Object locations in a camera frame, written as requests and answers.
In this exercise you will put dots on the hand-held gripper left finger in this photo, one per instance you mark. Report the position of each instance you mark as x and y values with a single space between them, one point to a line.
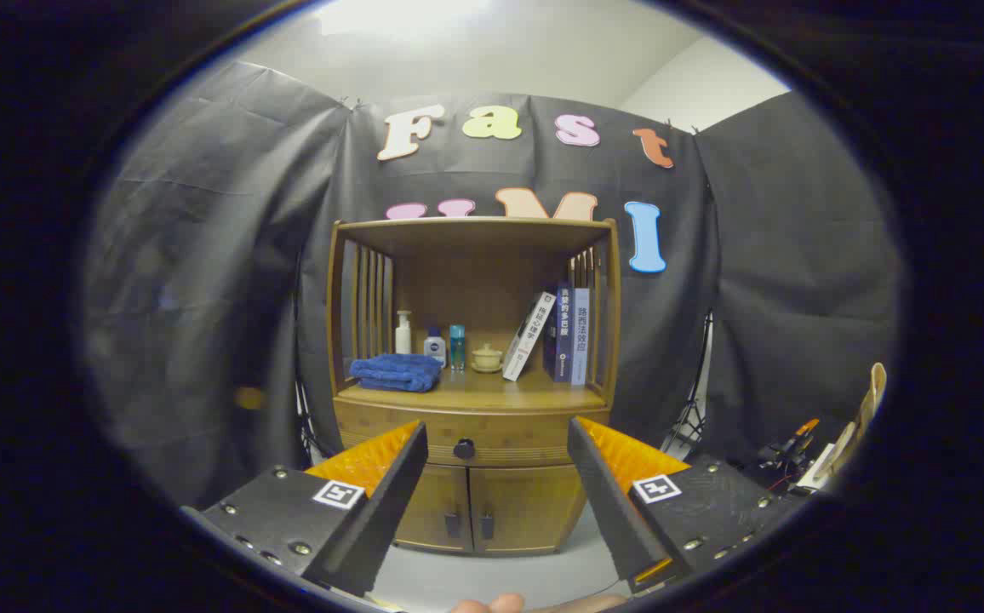
390 502

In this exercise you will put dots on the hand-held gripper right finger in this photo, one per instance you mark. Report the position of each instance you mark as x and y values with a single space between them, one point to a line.
607 502

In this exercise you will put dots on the wooden drawer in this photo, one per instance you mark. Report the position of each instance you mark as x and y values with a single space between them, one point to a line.
509 427

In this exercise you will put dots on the wooden cabinet door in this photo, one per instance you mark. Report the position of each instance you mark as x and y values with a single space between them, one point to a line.
437 502
526 507

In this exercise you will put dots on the wooden countertop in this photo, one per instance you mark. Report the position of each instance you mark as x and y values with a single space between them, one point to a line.
492 390

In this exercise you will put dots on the wooden cabinet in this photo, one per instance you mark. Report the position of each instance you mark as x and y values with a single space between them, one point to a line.
475 255

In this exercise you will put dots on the blue folded towel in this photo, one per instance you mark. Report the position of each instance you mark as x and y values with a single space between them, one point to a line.
396 373

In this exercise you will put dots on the white bottle with blue cap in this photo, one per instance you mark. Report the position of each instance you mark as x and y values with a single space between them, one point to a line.
435 349

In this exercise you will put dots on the white pump bottle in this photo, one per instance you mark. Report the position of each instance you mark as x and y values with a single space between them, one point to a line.
403 339

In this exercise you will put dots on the clear blue bottle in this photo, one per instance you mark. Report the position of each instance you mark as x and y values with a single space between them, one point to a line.
457 349

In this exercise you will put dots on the light blue book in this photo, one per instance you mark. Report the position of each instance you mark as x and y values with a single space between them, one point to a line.
581 336

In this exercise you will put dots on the dark blue book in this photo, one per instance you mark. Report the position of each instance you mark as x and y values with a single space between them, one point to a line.
562 336

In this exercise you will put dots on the beige lidded teacup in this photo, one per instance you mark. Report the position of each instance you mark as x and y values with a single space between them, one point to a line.
486 358

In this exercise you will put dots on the white book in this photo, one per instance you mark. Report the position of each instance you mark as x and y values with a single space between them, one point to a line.
528 339

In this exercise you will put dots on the orange and black tool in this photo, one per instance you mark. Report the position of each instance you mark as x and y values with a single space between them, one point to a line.
798 436

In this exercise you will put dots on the cream wooden object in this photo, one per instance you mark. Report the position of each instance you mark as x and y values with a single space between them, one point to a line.
871 400

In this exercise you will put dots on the black backdrop cloth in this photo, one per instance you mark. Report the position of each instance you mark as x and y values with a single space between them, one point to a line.
203 255

